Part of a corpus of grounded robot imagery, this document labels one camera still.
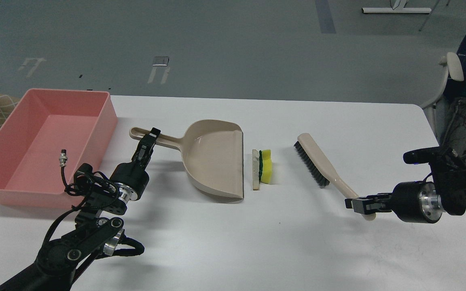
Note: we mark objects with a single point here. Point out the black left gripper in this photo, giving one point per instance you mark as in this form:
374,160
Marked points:
133,174

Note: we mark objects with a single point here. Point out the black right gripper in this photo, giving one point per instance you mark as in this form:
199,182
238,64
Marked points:
412,202

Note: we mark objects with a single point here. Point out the beige plastic dustpan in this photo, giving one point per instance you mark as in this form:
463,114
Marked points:
212,152

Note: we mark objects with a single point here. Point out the beige hand brush black bristles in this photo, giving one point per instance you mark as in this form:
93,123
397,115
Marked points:
320,167

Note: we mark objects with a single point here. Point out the yellow green sponge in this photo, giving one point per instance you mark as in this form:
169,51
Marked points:
265,166

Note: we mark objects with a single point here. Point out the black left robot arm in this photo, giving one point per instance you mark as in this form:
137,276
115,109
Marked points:
91,230

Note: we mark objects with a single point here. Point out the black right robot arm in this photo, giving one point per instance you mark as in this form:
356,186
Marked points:
448,173

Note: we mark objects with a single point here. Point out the pink plastic bin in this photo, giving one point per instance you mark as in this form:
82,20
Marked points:
43,124

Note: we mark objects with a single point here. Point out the white table leg base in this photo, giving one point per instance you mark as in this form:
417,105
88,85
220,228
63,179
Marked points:
399,7

